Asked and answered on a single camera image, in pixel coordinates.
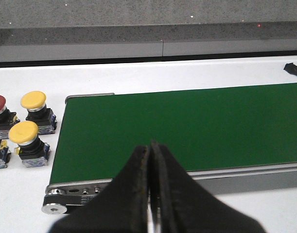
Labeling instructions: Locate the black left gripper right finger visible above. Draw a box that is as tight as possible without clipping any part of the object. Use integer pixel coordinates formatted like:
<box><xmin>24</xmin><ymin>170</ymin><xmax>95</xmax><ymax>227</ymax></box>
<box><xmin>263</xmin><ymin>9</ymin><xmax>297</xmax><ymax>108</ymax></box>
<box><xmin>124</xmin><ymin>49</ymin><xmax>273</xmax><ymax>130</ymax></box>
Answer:
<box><xmin>151</xmin><ymin>141</ymin><xmax>265</xmax><ymax>233</ymax></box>

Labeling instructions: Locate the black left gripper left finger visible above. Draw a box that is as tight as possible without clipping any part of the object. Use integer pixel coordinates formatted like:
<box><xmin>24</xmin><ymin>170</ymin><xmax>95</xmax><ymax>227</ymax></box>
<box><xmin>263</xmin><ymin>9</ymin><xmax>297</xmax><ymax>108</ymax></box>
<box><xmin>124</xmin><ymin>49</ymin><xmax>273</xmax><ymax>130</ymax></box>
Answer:
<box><xmin>50</xmin><ymin>146</ymin><xmax>148</xmax><ymax>233</ymax></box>

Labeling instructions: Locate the black conveyor drive belt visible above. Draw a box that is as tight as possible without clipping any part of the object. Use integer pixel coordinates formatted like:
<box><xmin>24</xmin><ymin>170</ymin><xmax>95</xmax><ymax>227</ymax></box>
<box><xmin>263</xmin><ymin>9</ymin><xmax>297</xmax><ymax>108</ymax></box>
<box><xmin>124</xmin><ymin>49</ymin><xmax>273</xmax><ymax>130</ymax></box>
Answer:
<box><xmin>41</xmin><ymin>195</ymin><xmax>96</xmax><ymax>215</ymax></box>

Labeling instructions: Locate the green conveyor belt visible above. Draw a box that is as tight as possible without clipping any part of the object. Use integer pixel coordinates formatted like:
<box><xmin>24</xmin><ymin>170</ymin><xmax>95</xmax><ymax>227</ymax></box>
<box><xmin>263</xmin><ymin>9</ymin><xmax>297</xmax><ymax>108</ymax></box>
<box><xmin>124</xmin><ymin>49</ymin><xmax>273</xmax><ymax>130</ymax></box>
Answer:
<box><xmin>49</xmin><ymin>82</ymin><xmax>297</xmax><ymax>185</ymax></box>

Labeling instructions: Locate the yellow mushroom button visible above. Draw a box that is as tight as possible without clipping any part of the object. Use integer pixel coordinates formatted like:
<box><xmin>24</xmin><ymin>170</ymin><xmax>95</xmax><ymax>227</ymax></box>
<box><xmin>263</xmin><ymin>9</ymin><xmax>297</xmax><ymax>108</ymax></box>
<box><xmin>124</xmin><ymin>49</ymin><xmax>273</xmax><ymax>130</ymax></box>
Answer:
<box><xmin>20</xmin><ymin>91</ymin><xmax>57</xmax><ymax>135</ymax></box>
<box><xmin>8</xmin><ymin>121</ymin><xmax>50</xmax><ymax>167</ymax></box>

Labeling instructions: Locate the red mushroom button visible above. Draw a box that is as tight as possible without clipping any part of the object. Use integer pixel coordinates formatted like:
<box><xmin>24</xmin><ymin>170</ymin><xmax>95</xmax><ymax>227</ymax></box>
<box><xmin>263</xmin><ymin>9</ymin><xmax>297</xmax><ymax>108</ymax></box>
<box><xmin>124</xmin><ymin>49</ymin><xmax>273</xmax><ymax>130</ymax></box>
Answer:
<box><xmin>0</xmin><ymin>139</ymin><xmax>11</xmax><ymax>169</ymax></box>
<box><xmin>0</xmin><ymin>95</ymin><xmax>20</xmax><ymax>139</ymax></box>

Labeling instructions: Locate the grey speckled stone counter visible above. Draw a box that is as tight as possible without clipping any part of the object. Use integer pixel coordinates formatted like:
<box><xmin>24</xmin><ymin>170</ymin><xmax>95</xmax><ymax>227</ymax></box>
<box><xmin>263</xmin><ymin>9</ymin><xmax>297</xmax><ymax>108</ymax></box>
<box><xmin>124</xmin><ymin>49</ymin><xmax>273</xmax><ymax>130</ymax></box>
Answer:
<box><xmin>0</xmin><ymin>0</ymin><xmax>297</xmax><ymax>64</ymax></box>

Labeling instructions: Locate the aluminium conveyor frame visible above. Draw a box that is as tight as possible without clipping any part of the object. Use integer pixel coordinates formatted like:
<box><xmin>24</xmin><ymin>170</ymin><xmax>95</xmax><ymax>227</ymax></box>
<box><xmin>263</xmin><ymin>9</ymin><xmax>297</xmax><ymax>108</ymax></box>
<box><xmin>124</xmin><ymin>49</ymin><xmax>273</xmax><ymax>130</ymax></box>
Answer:
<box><xmin>41</xmin><ymin>93</ymin><xmax>297</xmax><ymax>216</ymax></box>

